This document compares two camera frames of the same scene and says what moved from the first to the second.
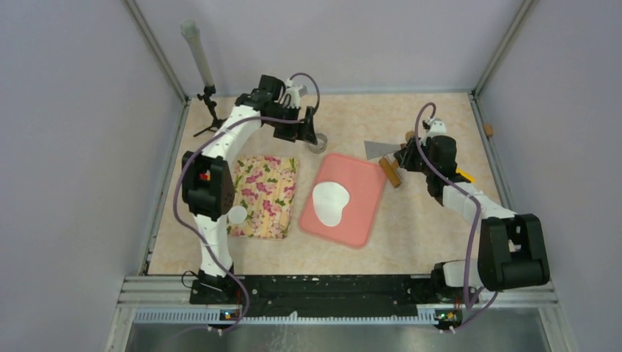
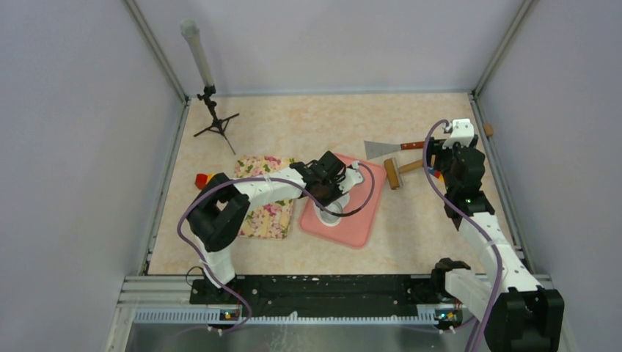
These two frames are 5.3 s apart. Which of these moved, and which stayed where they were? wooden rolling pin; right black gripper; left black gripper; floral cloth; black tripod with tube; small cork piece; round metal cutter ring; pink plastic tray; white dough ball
Moved: round metal cutter ring; right black gripper; left black gripper
Stayed: pink plastic tray; wooden rolling pin; floral cloth; white dough ball; black tripod with tube; small cork piece
